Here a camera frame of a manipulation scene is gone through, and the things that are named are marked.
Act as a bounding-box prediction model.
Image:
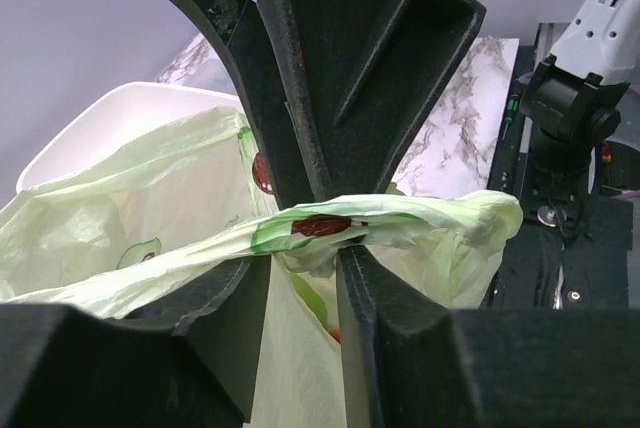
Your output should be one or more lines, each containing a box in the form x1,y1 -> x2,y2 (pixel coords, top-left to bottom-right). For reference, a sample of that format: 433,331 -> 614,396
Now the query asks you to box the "green avocado print plastic bag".
1,107 -> 523,427

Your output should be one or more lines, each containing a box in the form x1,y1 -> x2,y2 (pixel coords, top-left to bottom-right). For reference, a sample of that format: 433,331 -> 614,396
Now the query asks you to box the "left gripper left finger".
1,256 -> 271,427

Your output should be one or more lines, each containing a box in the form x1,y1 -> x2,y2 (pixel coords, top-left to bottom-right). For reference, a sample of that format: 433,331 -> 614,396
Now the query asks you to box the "red cherry tomato bunch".
328,328 -> 341,343

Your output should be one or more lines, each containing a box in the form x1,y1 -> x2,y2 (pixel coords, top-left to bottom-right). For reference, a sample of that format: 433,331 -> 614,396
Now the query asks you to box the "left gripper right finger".
337,246 -> 639,427

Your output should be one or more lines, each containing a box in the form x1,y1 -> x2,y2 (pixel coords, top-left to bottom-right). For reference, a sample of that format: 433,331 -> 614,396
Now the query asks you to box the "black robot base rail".
482,23 -> 639,310

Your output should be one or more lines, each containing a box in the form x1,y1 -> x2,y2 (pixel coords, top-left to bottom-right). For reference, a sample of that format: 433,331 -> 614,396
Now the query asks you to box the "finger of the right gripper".
169,0 -> 331,208
256,0 -> 486,195

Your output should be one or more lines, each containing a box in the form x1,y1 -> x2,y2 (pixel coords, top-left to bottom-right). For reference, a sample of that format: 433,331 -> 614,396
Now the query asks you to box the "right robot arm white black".
169,0 -> 639,207

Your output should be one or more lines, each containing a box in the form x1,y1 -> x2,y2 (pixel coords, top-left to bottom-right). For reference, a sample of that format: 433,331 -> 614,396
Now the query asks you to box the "white plastic tray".
16,82 -> 243,193

